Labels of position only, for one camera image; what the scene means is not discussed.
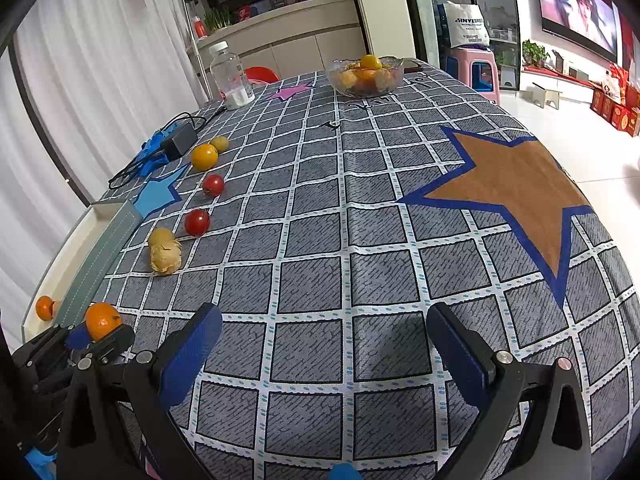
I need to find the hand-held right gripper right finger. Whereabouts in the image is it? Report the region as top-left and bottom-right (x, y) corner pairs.
(427, 301), (593, 480)

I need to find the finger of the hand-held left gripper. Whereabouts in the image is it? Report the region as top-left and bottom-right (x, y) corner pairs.
(12, 325), (92, 361)
(75, 326), (136, 368)

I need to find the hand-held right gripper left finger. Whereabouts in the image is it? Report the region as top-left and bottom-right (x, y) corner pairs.
(57, 302), (223, 480)

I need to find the husked physalis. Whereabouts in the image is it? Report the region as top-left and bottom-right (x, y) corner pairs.
(150, 240), (183, 277)

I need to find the white shallow tray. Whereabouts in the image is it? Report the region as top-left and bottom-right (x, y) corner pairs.
(20, 199), (146, 346)

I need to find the yellow-orange persimmon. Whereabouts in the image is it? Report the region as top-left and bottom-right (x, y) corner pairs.
(190, 143), (219, 171)

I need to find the person's left hand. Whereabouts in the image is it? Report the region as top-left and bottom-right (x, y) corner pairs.
(24, 450), (57, 477)

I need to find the grey checked star tablecloth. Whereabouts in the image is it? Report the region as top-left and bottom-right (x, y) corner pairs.
(92, 55), (640, 480)

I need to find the white curtain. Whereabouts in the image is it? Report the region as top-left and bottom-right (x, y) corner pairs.
(0, 0), (208, 341)

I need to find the small white bench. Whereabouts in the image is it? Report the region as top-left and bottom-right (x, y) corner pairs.
(520, 82), (563, 110)

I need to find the blue plastic stool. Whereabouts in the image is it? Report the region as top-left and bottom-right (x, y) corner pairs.
(470, 62), (493, 93)

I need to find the clear plastic bottle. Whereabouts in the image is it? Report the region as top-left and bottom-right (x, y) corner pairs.
(209, 41), (256, 111)

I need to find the clear glass bowl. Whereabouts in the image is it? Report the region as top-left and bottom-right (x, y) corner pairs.
(325, 56), (405, 99)

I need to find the stack of red gift boxes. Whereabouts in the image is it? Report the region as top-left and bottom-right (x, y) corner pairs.
(590, 62), (640, 138)

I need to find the pink plastic stool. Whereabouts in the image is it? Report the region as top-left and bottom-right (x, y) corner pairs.
(445, 45), (501, 106)

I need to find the white pole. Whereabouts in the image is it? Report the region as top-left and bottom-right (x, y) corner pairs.
(177, 0), (211, 103)

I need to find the small potted plant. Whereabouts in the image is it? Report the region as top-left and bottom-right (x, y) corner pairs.
(521, 39), (548, 68)

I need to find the white shopping bag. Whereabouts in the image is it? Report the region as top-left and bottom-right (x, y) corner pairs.
(442, 2), (491, 48)

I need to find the white counter cabinet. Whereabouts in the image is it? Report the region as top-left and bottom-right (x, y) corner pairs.
(187, 0), (368, 101)

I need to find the potted green grass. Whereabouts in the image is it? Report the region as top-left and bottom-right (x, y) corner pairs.
(202, 7), (233, 31)

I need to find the black power adapter with cable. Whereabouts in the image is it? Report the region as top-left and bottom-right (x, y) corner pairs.
(107, 109), (226, 191)

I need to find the wall television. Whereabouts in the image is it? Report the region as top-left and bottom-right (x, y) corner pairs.
(530, 0), (621, 63)

